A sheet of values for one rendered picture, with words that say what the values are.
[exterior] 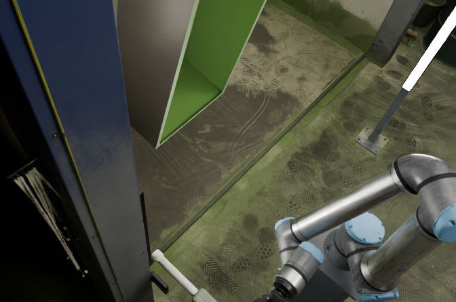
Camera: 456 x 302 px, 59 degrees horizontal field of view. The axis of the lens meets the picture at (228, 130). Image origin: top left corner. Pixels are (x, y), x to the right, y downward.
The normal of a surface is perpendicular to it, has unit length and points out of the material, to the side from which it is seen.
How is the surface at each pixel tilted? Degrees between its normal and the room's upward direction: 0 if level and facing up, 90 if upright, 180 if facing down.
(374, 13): 90
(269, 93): 0
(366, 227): 5
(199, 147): 0
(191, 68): 11
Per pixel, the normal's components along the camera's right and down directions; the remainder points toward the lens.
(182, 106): 0.26, -0.47
